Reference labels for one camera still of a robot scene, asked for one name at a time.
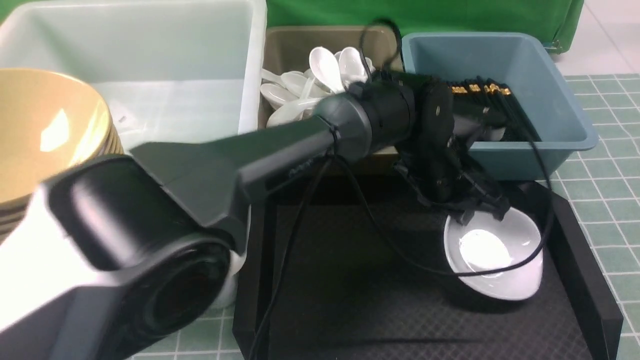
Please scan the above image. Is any pile of white spoons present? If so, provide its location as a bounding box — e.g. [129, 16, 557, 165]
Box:
[260, 47, 375, 128]

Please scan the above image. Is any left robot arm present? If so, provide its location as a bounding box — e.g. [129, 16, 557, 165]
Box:
[1, 71, 510, 360]

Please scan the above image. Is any green cloth backdrop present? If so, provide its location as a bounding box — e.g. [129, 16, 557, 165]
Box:
[266, 0, 584, 54]

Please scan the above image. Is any large white plastic tub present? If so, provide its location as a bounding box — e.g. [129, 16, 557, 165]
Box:
[0, 0, 268, 313]

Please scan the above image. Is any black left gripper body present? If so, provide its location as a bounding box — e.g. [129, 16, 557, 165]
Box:
[395, 80, 501, 206]

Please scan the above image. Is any brown plastic spoon bin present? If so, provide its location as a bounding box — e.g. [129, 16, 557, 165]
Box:
[263, 25, 398, 175]

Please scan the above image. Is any blue plastic chopstick bin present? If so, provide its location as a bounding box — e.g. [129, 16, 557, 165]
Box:
[402, 32, 599, 174]

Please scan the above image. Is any stack of tan bowls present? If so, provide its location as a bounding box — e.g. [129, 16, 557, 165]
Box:
[0, 68, 125, 240]

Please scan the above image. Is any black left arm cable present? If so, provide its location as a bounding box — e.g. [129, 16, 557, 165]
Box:
[247, 20, 556, 360]

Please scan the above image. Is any bundle of black chopsticks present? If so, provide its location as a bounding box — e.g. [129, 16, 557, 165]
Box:
[446, 76, 541, 142]

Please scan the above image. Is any small white square dish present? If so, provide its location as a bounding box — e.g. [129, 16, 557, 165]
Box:
[443, 207, 544, 301]

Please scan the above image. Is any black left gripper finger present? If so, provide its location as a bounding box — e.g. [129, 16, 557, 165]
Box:
[447, 197, 482, 226]
[482, 193, 511, 222]

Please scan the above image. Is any black plastic serving tray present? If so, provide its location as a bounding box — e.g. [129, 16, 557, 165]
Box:
[233, 175, 624, 360]

